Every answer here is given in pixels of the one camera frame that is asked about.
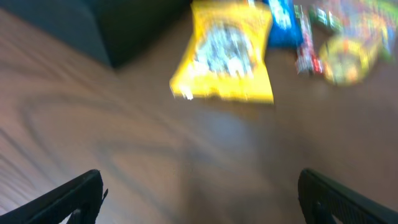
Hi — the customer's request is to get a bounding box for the blue Oreo cookie pack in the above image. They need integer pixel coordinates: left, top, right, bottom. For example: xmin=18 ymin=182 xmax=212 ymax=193
xmin=263 ymin=0 xmax=303 ymax=49

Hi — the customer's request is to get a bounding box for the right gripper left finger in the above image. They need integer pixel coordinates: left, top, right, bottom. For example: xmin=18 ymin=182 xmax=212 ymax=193
xmin=1 ymin=169 xmax=108 ymax=224

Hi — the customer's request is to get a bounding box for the yellow Mentos bottle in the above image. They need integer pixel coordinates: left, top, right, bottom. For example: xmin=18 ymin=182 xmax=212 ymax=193
xmin=318 ymin=35 xmax=382 ymax=86

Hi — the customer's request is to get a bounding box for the black gift box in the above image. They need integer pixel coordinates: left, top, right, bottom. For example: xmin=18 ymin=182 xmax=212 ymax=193
xmin=1 ymin=0 xmax=190 ymax=68

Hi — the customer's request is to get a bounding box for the yellow Hacks candy bag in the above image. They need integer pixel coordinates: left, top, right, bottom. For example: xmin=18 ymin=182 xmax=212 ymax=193
xmin=170 ymin=1 xmax=274 ymax=104

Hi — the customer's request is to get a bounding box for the red KitKat bar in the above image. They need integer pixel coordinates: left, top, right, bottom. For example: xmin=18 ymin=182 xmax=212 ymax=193
xmin=294 ymin=5 xmax=323 ymax=76

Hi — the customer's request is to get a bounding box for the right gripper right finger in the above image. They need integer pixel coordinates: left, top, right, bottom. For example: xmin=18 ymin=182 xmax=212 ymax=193
xmin=298 ymin=169 xmax=397 ymax=224

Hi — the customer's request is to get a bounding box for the Haribo gummy candy bag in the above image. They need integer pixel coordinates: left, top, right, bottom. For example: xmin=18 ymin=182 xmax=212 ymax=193
xmin=308 ymin=0 xmax=397 ymax=58

